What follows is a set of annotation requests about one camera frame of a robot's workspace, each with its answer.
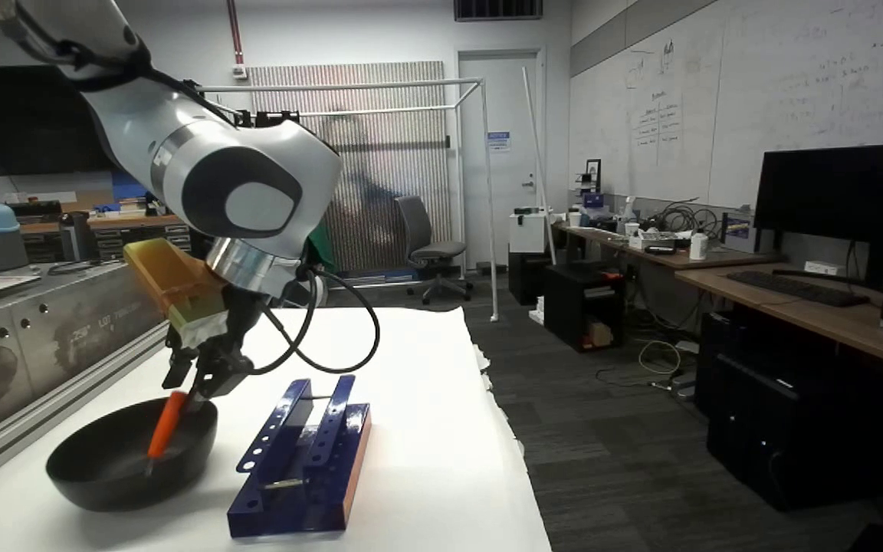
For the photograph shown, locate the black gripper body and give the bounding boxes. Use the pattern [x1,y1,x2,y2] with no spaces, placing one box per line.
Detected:
[170,287,271,378]

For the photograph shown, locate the orange handled tool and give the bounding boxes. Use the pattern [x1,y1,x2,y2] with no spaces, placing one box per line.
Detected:
[146,391,191,460]

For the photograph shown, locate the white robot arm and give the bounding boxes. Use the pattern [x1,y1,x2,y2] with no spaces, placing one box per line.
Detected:
[0,0,345,398]

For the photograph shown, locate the black bowl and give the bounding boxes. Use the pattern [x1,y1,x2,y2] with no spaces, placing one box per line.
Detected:
[45,398,219,512]

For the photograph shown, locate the blue and orange tool holder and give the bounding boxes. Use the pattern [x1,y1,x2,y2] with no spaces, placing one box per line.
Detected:
[228,373,371,538]

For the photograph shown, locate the grey office chair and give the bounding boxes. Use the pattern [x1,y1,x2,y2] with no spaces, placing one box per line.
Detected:
[399,196,472,303]

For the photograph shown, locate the white paper sheet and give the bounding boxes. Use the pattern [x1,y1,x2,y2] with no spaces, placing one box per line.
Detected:
[0,307,552,552]

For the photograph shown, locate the white door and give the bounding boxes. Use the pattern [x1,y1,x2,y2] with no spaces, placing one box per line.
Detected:
[459,53,541,266]

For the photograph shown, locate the wooden desk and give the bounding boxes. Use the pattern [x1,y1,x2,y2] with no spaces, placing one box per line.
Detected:
[552,221,883,368]

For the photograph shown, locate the black keyboard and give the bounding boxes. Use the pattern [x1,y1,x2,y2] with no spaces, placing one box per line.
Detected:
[728,269,867,307]

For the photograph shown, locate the black computer monitor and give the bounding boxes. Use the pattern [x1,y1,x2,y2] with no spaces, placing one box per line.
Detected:
[753,143,883,245]

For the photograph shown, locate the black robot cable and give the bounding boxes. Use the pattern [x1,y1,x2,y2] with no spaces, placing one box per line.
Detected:
[248,266,384,378]

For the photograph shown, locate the yellow wrist camera box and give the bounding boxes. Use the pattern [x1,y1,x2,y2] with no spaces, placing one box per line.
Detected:
[122,240,228,348]

